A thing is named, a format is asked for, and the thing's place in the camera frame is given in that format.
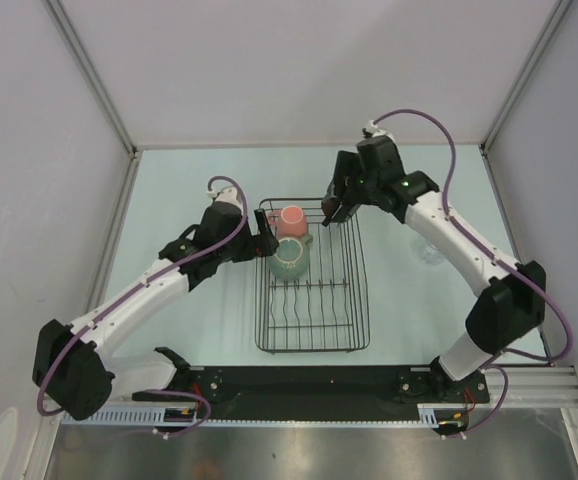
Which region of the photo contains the tall clear faceted glass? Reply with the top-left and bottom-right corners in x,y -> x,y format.
411,236 -> 446,266

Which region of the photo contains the black cup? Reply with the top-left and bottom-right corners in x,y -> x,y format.
321,197 -> 357,227

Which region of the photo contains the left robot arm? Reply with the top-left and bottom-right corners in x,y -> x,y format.
32,200 -> 278,420

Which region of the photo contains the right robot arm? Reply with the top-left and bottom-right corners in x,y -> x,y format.
321,136 -> 546,401

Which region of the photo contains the green ceramic cup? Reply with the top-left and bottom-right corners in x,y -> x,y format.
268,234 -> 313,281

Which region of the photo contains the pink mug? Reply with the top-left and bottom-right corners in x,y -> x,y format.
267,205 -> 308,238

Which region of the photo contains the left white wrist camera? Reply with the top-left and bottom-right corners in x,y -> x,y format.
207,186 -> 244,209

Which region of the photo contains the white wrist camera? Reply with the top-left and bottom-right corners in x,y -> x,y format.
207,186 -> 244,209
362,120 -> 395,143

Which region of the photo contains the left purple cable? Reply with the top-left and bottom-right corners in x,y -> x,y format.
36,175 -> 250,439

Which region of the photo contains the purple cable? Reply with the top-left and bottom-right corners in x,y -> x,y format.
36,175 -> 250,439
373,108 -> 576,441

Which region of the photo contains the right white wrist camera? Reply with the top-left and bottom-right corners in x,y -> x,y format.
362,120 -> 395,143

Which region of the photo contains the black wire dish rack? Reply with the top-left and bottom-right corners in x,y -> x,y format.
255,197 -> 370,353

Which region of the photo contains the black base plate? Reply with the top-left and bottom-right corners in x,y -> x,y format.
133,364 -> 490,422

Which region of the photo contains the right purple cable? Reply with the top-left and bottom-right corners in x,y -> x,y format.
373,108 -> 576,441

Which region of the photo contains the white slotted cable duct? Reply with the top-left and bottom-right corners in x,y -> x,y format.
76,405 -> 465,429

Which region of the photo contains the aluminium frame rail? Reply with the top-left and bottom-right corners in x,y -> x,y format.
484,366 -> 578,409

